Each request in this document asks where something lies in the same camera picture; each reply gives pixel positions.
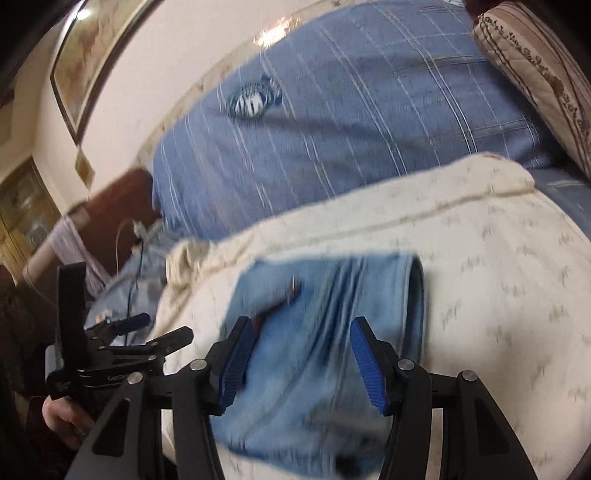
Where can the left hand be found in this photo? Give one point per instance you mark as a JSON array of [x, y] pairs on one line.
[[67, 420]]

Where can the beige striped cushion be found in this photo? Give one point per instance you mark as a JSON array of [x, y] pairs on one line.
[[547, 63]]

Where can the framed wall picture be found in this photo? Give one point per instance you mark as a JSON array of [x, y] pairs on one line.
[[91, 46]]

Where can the blue plaid pillow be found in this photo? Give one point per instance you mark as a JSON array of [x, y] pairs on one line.
[[358, 96]]

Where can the grey patterned blanket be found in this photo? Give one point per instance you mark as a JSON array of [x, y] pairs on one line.
[[137, 287]]

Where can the white charger plug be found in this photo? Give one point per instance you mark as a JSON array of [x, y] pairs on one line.
[[139, 231]]

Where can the grey cloth on headboard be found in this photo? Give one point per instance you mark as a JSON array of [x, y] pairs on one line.
[[69, 248]]

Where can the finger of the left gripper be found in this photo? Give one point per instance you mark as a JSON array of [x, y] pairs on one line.
[[111, 329], [159, 347]]

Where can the cream leaf-print quilt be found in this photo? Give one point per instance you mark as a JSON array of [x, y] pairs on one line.
[[507, 279]]

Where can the wooden cabinet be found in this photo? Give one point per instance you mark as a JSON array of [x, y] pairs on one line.
[[28, 214]]

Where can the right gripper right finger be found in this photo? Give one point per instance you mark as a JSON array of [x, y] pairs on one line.
[[478, 440]]

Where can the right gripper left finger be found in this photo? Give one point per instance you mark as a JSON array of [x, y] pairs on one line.
[[160, 427]]

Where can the blue denim jeans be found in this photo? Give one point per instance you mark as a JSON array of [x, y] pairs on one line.
[[304, 407]]

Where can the brown wooden headboard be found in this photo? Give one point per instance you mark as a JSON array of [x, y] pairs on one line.
[[106, 229]]

